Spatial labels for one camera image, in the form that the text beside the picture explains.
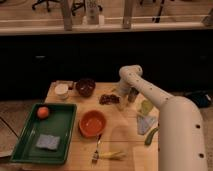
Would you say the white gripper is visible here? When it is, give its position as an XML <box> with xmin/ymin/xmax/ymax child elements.
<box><xmin>116</xmin><ymin>79</ymin><xmax>130</xmax><ymax>110</ymax></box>

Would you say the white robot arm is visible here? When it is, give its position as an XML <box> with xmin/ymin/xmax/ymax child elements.
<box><xmin>116</xmin><ymin>65</ymin><xmax>208</xmax><ymax>171</ymax></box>

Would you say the orange red bowl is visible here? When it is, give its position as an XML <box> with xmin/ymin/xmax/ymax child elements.
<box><xmin>78</xmin><ymin>110</ymin><xmax>107</xmax><ymax>138</ymax></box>

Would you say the dark maroon bowl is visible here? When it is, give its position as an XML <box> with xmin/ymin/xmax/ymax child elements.
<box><xmin>75</xmin><ymin>78</ymin><xmax>96</xmax><ymax>97</ymax></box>

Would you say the metal cup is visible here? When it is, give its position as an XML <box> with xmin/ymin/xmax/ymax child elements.
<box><xmin>128</xmin><ymin>87</ymin><xmax>139</xmax><ymax>103</ymax></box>

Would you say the light green cup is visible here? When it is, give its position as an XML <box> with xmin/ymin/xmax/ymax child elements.
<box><xmin>140</xmin><ymin>100</ymin><xmax>153</xmax><ymax>115</ymax></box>

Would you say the light blue cloth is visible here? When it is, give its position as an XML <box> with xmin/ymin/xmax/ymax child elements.
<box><xmin>136</xmin><ymin>115</ymin><xmax>157</xmax><ymax>135</ymax></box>

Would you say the green chili pepper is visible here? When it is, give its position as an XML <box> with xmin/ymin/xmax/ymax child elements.
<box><xmin>144</xmin><ymin>127</ymin><xmax>159</xmax><ymax>146</ymax></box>

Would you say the white cup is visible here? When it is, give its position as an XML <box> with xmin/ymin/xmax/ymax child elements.
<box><xmin>54</xmin><ymin>84</ymin><xmax>68</xmax><ymax>100</ymax></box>

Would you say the green plastic tray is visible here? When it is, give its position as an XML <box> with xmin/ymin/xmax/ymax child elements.
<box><xmin>10</xmin><ymin>103</ymin><xmax>77</xmax><ymax>165</ymax></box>

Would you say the orange fruit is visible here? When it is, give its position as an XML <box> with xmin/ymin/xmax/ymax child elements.
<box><xmin>37</xmin><ymin>106</ymin><xmax>50</xmax><ymax>119</ymax></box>

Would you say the blue grey sponge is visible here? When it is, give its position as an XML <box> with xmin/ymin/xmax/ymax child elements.
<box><xmin>36</xmin><ymin>134</ymin><xmax>60</xmax><ymax>150</ymax></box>

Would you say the yellow handled fork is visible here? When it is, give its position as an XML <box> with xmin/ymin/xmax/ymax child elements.
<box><xmin>91</xmin><ymin>133</ymin><xmax>127</xmax><ymax>165</ymax></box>

